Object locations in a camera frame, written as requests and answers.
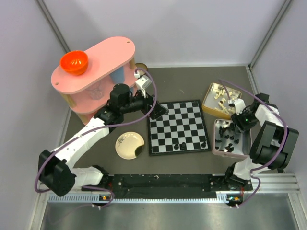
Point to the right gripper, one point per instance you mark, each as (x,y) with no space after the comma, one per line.
(237,119)

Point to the clear drinking glass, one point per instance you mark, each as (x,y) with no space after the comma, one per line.
(96,91)

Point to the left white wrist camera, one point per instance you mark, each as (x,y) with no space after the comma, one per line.
(142,82)

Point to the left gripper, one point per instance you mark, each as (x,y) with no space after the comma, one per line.
(158,111)

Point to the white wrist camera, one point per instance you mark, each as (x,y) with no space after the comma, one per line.
(142,82)
(238,105)

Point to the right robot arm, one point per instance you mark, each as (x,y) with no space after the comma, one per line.
(272,147)

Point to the pink wooden shelf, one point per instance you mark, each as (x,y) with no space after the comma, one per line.
(104,58)

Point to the brown ceramic bowl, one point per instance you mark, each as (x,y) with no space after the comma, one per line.
(141,66)

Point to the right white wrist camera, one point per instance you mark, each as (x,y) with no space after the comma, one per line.
(238,105)

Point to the black chess pieces heap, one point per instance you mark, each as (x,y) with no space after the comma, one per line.
(225,141)

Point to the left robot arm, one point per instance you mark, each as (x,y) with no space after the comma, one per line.
(56,169)

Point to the cream plate with flower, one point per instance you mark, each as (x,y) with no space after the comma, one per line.
(129,145)

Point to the orange bowl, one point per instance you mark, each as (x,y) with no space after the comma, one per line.
(75,62)

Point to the white chess pieces heap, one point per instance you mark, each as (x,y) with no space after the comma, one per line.
(222,100)

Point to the upper blue cup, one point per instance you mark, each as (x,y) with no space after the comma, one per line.
(118,76)

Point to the yellow tin box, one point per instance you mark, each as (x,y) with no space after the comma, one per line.
(215,102)

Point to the pink tin box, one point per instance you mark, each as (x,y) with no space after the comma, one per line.
(244,145)

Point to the black white chessboard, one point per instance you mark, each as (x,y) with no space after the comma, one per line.
(183,123)

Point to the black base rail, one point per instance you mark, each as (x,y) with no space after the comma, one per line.
(166,186)

